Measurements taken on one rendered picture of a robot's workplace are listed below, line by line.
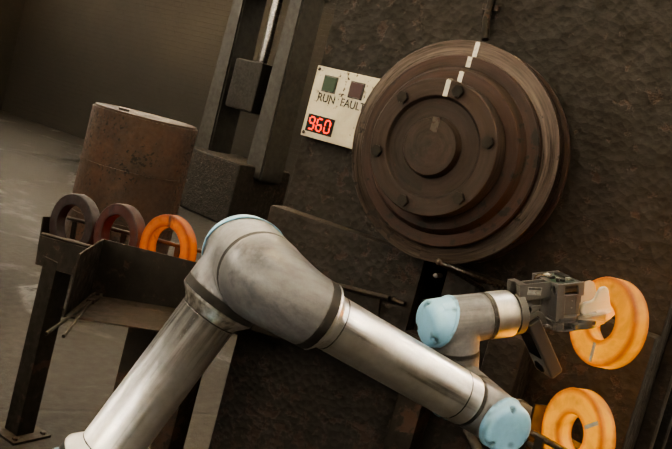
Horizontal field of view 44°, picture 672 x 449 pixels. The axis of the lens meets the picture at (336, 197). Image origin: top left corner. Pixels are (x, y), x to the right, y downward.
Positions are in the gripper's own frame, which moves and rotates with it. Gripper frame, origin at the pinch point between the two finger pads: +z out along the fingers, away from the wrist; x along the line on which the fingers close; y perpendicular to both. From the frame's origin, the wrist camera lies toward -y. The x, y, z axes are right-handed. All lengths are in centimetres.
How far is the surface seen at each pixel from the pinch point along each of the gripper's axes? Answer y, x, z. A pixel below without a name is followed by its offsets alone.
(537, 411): -20.3, 7.8, -7.8
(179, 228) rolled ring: -4, 101, -54
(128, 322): -14, 62, -72
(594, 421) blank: -16.9, -4.7, -5.5
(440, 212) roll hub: 11.2, 34.2, -14.6
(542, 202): 13.8, 25.5, 3.1
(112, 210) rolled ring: -3, 122, -68
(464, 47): 43, 46, -4
